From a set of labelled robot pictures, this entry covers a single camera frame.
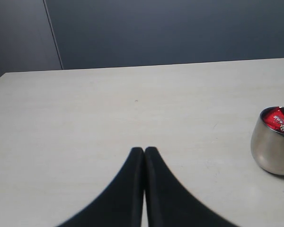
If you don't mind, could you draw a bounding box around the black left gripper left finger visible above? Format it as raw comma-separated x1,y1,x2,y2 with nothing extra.
60,147,144,227

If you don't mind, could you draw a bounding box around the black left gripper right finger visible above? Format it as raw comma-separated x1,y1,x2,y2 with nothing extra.
144,147,235,227

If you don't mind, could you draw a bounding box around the red candy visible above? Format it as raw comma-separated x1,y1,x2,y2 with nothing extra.
263,107,284,134

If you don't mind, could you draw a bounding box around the stainless steel cup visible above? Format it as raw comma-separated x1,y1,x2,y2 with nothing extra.
250,106,284,175

